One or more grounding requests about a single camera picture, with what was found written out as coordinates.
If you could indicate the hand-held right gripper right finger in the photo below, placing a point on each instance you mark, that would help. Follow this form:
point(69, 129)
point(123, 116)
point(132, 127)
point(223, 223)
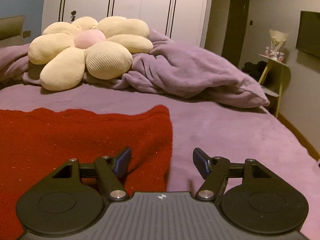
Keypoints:
point(201, 161)

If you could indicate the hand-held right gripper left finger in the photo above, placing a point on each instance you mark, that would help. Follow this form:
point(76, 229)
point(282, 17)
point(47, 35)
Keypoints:
point(122, 161)

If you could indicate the red knit cardigan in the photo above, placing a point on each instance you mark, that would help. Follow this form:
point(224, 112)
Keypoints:
point(62, 135)

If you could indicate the bed with purple sheet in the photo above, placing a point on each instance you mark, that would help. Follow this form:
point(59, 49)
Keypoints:
point(225, 130)

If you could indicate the crumpled purple duvet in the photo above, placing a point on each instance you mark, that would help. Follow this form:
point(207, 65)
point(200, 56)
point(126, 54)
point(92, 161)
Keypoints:
point(190, 75)

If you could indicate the dark cloth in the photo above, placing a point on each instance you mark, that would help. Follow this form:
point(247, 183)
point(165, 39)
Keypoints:
point(252, 70)

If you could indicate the cream flower-shaped pillow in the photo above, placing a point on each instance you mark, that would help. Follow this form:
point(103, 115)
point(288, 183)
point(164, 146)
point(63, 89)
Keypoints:
point(100, 55)

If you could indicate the white and yellow side table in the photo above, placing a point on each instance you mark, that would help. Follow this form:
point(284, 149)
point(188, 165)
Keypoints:
point(275, 62)

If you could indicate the dark door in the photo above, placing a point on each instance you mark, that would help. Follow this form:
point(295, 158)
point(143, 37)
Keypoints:
point(236, 27)

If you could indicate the wrapped flower bouquet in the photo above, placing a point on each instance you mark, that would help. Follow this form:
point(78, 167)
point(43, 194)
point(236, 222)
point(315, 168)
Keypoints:
point(277, 38)

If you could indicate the small hanging ornament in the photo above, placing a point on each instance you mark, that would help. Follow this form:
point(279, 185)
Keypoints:
point(73, 15)

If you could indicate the white wardrobe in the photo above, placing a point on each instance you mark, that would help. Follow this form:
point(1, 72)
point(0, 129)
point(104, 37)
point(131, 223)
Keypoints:
point(150, 5)

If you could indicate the olive green headboard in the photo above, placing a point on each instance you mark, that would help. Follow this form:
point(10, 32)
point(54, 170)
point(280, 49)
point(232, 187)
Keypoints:
point(11, 26)

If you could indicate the wall socket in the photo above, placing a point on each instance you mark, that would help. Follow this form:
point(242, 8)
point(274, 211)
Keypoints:
point(27, 33)

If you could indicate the wall-mounted television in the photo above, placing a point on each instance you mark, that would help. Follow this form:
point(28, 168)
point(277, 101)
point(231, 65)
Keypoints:
point(308, 33)

